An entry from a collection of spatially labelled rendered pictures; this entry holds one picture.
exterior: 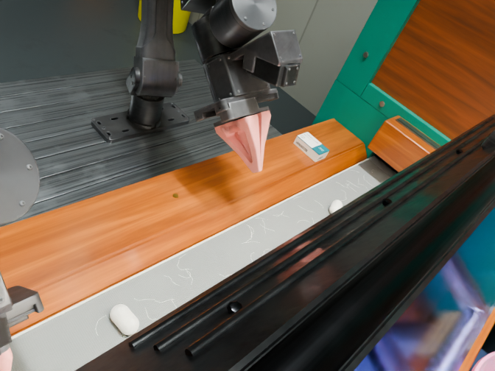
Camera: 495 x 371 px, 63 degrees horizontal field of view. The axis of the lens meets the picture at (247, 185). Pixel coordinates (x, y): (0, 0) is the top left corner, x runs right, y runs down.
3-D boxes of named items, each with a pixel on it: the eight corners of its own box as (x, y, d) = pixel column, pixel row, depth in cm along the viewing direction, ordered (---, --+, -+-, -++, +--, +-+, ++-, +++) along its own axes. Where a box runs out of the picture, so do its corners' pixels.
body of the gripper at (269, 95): (282, 101, 54) (266, 46, 53) (227, 114, 47) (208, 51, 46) (250, 112, 59) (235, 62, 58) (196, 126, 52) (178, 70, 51)
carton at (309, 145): (292, 143, 78) (297, 135, 77) (303, 139, 81) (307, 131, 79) (314, 162, 76) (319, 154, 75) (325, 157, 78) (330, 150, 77)
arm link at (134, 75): (184, 77, 74) (175, 61, 78) (136, 73, 70) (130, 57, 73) (177, 105, 78) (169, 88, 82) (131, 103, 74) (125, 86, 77)
